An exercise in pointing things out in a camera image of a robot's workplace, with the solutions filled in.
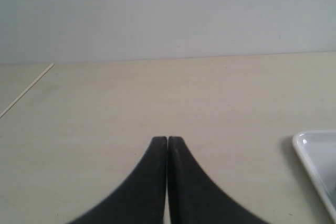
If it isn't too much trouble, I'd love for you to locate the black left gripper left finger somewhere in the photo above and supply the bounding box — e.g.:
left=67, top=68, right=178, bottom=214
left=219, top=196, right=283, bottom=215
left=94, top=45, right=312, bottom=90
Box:
left=71, top=136, right=167, bottom=223

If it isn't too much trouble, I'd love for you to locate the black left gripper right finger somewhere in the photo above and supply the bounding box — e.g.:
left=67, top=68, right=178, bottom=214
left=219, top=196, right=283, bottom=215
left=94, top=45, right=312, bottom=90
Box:
left=167, top=136, right=265, bottom=224

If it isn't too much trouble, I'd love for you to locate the white plastic tray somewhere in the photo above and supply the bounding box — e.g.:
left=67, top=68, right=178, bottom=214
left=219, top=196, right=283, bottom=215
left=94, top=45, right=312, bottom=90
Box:
left=292, top=130, right=335, bottom=221

